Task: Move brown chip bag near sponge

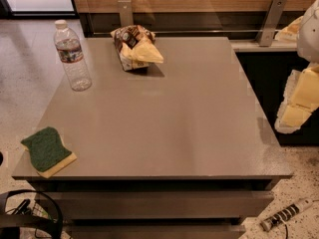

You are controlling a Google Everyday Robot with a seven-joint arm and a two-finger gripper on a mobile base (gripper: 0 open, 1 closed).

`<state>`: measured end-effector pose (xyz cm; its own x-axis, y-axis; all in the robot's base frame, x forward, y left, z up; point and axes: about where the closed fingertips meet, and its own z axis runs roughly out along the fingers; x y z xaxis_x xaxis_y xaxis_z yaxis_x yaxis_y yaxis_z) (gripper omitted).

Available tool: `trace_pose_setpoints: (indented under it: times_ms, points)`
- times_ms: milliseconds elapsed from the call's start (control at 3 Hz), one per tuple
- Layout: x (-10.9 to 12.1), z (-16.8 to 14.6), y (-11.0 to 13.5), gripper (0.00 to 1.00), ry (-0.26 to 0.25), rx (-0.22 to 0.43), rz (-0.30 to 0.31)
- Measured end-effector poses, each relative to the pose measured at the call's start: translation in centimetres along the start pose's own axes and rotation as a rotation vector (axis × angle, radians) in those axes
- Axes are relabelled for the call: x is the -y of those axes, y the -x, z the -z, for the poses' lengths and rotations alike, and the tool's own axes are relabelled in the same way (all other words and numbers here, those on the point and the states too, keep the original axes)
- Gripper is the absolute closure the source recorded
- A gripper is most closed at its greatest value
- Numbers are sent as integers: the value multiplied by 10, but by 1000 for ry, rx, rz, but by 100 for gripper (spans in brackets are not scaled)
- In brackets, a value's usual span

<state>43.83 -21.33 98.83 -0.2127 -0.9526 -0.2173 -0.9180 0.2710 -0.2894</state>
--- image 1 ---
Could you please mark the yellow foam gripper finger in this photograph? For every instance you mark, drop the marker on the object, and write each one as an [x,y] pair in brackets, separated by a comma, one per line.
[289,33]
[301,99]

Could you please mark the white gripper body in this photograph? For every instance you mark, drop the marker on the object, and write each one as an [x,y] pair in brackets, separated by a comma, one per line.
[309,39]

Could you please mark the brown chip bag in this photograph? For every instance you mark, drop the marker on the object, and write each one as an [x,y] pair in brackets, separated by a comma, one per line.
[136,47]

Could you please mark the green and yellow sponge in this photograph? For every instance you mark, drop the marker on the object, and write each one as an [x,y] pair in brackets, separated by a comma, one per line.
[48,154]

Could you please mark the white power strip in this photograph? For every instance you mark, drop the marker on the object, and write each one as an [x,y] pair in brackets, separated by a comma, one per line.
[286,214]

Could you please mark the grey upper drawer front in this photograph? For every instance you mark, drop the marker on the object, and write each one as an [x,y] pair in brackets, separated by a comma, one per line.
[158,205]

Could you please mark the grey drawer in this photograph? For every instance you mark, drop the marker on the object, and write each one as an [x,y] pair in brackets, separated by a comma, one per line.
[158,205]
[156,232]

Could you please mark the clear plastic water bottle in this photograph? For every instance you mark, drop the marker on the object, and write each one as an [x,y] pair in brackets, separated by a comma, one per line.
[71,55]

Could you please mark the grey lower drawer front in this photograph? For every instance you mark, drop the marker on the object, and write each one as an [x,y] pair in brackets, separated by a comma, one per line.
[156,232]

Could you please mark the right metal bracket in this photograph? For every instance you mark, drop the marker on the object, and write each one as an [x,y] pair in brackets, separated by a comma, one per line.
[266,34]

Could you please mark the metal bracket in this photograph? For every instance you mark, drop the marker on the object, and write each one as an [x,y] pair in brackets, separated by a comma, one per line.
[125,12]
[266,34]

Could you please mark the left metal bracket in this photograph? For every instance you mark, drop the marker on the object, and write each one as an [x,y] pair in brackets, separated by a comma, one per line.
[125,12]

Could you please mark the black wire basket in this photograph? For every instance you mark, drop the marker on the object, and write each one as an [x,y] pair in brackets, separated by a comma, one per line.
[23,217]

